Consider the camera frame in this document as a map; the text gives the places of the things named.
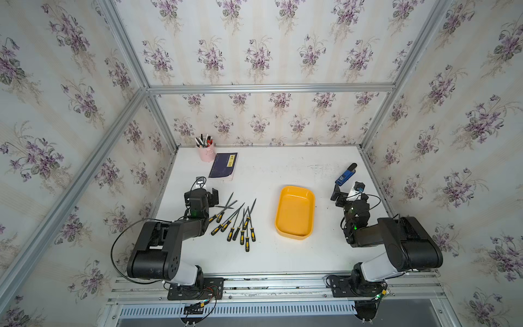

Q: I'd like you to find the yellow plastic storage tray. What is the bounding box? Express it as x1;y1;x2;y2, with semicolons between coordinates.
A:
275;185;315;240

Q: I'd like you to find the blue black stapler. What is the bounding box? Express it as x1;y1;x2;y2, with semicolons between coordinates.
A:
335;163;358;187

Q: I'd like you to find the aluminium front rail frame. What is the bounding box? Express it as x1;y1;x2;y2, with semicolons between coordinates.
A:
97;272;460;326

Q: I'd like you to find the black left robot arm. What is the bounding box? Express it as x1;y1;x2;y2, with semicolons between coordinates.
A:
127;188;219;290

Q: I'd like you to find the dark purple notebook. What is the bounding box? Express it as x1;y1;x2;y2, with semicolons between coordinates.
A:
208;153;238;181

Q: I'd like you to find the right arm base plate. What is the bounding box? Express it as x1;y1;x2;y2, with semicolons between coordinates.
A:
326;275;388;298

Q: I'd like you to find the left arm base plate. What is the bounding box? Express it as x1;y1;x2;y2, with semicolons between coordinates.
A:
167;277;225;301

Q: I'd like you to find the pink pen cup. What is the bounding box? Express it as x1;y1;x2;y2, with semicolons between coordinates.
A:
197;144;216;162

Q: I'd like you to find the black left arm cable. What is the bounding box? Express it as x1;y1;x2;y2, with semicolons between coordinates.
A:
110;218;172;286

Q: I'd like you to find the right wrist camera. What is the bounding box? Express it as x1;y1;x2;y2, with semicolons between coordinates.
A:
348;181;366;198

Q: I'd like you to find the file tool moved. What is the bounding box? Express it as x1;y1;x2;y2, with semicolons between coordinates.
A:
240;209;247;246
248;198;257;242
243;207;251;252
227;205;243;242

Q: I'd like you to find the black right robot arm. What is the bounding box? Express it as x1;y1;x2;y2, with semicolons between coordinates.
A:
326;182;443;300

